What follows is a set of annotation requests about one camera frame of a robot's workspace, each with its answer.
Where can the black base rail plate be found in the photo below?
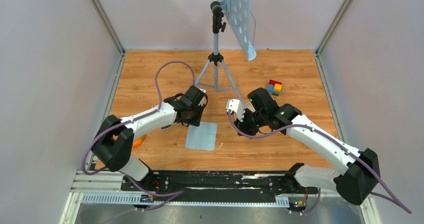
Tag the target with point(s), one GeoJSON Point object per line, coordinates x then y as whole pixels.
{"type": "Point", "coordinates": [225, 187]}

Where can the light blue cleaning cloth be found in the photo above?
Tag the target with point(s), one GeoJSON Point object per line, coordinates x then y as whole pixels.
{"type": "Point", "coordinates": [202, 137]}

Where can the orange toy object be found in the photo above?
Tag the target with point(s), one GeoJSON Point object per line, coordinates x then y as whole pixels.
{"type": "Point", "coordinates": [139, 141]}

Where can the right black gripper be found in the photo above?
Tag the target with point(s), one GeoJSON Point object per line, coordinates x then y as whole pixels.
{"type": "Point", "coordinates": [242, 126]}

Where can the colourful block cube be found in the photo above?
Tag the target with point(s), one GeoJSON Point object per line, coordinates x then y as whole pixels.
{"type": "Point", "coordinates": [274, 87]}

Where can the silver tripod stand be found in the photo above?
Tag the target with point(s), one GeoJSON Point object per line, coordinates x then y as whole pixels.
{"type": "Point", "coordinates": [216, 59]}

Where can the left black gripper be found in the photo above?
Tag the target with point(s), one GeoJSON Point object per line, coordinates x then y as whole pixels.
{"type": "Point", "coordinates": [196, 121]}

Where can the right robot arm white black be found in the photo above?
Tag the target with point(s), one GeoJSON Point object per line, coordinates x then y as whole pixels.
{"type": "Point", "coordinates": [354, 173]}

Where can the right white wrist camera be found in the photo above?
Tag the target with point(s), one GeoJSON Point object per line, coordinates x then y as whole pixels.
{"type": "Point", "coordinates": [236, 106]}

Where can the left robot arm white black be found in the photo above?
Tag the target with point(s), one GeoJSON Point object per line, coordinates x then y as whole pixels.
{"type": "Point", "coordinates": [114, 141]}

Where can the perforated light blue panel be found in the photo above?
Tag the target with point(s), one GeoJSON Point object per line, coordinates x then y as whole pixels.
{"type": "Point", "coordinates": [242, 22]}

